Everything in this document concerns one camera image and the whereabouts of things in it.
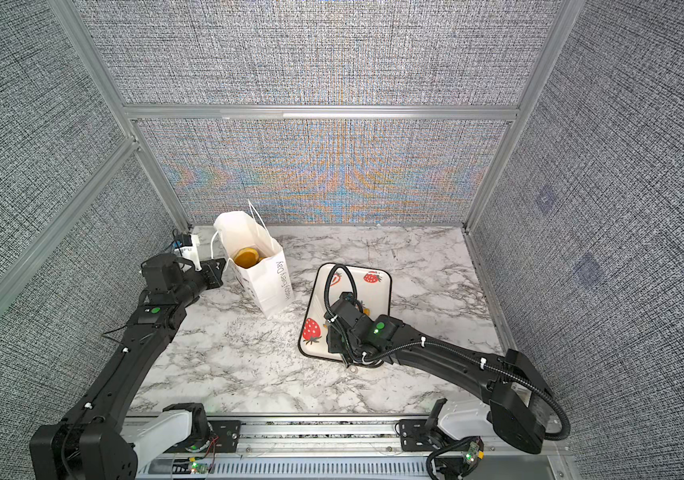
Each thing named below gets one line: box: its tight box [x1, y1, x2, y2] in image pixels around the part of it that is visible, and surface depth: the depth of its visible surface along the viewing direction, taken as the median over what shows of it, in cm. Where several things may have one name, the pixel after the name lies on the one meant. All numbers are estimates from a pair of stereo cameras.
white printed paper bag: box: [214, 210, 295, 318], surface depth 87 cm
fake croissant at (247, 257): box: [233, 247, 266, 269], surface depth 99 cm
